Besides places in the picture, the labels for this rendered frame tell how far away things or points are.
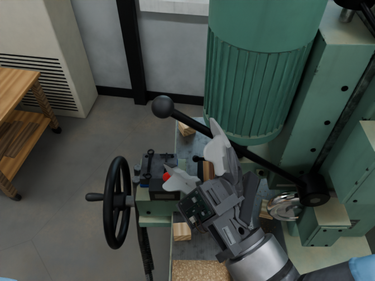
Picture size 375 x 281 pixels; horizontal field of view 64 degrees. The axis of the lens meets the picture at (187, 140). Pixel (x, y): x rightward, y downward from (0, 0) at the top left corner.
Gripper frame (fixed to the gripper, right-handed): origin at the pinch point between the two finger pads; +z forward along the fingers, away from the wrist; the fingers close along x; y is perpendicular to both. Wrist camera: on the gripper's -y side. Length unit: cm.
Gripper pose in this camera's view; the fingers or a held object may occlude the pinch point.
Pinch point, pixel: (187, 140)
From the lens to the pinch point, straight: 54.0
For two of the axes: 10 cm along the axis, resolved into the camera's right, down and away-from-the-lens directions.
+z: -5.3, -8.1, 2.3
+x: -5.4, 5.4, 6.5
